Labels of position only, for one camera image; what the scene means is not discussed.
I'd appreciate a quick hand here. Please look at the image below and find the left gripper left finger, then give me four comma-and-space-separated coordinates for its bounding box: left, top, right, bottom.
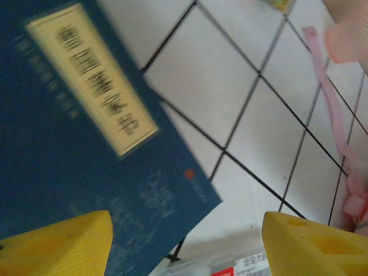
0, 209, 113, 276

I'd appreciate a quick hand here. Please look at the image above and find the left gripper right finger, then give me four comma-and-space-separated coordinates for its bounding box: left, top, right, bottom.
263, 211, 368, 276

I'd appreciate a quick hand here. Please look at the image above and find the pink backpack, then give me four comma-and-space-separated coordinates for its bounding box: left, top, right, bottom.
301, 25, 368, 233

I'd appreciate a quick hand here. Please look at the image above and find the transparent pencil case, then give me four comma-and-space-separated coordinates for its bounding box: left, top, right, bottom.
148, 251, 271, 276

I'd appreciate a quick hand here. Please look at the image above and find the blue book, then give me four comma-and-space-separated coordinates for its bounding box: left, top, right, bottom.
0, 0, 224, 276

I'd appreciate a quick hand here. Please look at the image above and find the orange snack bag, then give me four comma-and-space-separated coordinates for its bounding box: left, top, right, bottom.
263, 0, 297, 13

